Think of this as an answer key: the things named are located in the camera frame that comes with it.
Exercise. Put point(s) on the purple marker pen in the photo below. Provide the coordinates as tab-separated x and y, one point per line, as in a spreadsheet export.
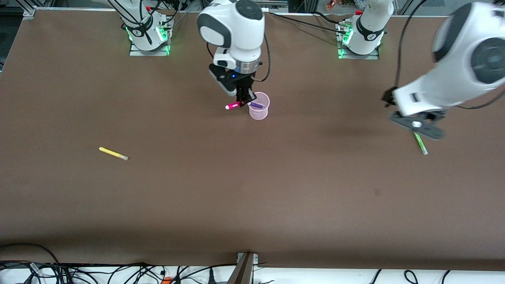
257	105

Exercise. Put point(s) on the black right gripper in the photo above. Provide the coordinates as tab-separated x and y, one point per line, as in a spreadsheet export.
243	83

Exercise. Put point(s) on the green marker pen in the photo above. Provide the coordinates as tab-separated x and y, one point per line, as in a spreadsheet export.
422	146

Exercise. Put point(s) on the translucent pink plastic cup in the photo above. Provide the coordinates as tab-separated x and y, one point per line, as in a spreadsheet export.
258	114

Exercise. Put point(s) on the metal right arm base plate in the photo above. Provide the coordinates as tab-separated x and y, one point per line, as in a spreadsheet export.
158	53

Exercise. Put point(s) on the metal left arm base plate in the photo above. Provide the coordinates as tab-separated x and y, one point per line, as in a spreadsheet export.
371	56

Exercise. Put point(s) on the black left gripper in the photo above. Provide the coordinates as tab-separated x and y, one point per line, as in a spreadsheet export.
388	97

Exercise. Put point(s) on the brown paper table cover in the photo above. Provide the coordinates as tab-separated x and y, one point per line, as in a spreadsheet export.
252	205

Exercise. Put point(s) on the pink marker pen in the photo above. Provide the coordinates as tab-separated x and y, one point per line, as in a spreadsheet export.
232	105

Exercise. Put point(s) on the aluminium corner rail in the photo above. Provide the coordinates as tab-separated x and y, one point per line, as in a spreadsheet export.
29	12

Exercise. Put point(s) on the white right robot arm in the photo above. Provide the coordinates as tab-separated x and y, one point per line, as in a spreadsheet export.
236	27

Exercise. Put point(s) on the metal table edge bracket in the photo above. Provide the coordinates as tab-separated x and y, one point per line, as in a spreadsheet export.
244	272

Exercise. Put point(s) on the aluminium frame profile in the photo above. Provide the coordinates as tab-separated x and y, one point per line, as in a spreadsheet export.
276	6

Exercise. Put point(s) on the copper coloured object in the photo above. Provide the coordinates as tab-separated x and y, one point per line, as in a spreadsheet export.
330	4

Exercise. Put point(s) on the yellow marker pen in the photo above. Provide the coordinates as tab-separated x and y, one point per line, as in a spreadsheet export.
112	153

